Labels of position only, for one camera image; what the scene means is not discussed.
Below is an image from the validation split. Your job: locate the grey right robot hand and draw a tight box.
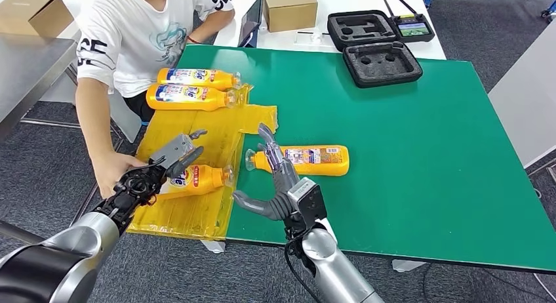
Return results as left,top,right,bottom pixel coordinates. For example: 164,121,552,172
232,123,302,222

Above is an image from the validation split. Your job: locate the person's right hand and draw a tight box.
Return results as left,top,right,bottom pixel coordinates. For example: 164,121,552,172
92,151,146,200

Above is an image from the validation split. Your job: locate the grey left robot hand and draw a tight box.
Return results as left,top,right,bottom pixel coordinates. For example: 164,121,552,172
166,128,209,179

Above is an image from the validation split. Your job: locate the orange detergent bottle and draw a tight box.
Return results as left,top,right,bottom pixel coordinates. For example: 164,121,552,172
155,163,235,201
146,83,238,112
244,145,350,177
157,68,243,92

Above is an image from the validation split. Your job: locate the yellow plastic sheet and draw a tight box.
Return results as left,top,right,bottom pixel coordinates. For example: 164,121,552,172
127,83,279,241

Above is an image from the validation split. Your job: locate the steel table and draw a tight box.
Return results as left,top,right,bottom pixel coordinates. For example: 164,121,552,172
0,31,125,245

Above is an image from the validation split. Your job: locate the person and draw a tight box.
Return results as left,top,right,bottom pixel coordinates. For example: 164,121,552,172
75,0,236,200

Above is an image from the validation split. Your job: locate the clear plastic stand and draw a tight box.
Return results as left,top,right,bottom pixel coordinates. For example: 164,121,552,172
294,29,332,47

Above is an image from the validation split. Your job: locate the black foam-lined case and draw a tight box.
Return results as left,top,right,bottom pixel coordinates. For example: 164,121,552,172
327,10,424,89

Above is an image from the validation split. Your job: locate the dark tablet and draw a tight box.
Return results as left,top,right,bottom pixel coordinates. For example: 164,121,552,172
237,0,264,48

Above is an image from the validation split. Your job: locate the cardboard box with yellow label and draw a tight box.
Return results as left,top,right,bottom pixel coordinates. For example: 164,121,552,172
261,0,319,33

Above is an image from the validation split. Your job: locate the plain cardboard box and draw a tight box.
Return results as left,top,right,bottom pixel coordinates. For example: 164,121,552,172
0,0,75,38

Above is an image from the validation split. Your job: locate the black remote controller with screen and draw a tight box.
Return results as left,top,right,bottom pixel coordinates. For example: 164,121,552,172
382,0,435,43

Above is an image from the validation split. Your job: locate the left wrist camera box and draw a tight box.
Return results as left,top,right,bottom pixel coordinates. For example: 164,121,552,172
149,133,195,168

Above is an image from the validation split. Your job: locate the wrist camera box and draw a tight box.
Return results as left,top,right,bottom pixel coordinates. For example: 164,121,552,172
287,177,328,231
149,133,195,168

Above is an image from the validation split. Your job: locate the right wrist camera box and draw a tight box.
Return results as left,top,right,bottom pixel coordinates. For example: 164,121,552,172
287,177,328,231

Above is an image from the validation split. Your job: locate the grey floor cable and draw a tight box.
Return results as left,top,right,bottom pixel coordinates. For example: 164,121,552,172
533,273,556,301

